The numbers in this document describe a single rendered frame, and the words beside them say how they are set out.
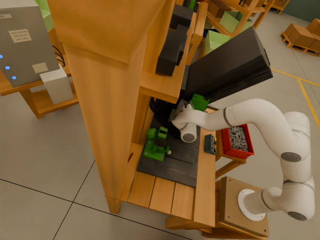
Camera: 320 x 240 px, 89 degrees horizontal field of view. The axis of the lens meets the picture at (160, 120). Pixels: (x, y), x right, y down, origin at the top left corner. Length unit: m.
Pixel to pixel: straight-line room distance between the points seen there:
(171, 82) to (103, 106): 0.44
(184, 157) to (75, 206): 1.27
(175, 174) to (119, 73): 1.01
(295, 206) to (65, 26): 1.00
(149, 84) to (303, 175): 0.72
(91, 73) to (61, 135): 2.14
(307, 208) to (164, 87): 0.80
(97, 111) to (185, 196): 0.97
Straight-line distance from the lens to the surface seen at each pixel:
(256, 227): 1.34
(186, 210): 1.18
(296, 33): 7.17
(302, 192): 1.03
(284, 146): 0.69
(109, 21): 0.20
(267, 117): 0.69
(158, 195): 1.14
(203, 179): 1.26
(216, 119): 0.75
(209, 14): 4.28
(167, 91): 0.65
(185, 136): 0.87
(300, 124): 0.77
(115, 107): 0.29
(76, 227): 2.02
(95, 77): 0.26
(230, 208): 1.27
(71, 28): 0.23
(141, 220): 2.00
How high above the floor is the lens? 1.98
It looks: 53 degrees down
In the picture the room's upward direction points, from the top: 21 degrees clockwise
